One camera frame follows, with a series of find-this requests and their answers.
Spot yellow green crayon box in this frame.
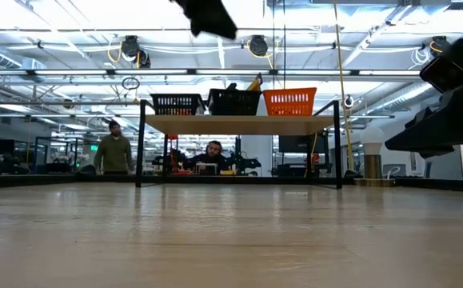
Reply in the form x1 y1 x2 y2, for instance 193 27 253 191
245 73 264 93

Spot black slotted plastic basket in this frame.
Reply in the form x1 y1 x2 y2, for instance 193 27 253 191
150 93 207 117
206 87 263 117

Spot orange slotted plastic basket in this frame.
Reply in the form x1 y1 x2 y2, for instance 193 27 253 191
262 86 318 117

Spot long ceiling light bar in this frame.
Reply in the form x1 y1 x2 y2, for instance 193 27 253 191
0 68 422 78

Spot wooden riser shelf black legs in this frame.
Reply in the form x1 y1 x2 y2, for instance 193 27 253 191
134 99 343 190

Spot person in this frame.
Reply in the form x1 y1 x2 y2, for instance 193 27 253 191
186 139 233 176
93 119 134 176

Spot black background monitor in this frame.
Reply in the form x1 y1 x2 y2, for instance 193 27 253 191
277 134 328 154

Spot black ceiling cable reel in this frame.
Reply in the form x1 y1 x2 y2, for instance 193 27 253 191
121 35 152 70
429 35 451 59
248 34 269 58

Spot white coiled cable bundle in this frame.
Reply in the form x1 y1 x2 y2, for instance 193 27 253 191
409 46 432 70

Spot black hanging cable loop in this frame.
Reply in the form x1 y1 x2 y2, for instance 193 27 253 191
121 77 142 92

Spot yellow hanging cable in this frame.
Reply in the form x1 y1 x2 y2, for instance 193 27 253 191
332 0 359 178

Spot black aluminium table frame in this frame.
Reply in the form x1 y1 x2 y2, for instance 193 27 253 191
0 173 463 194

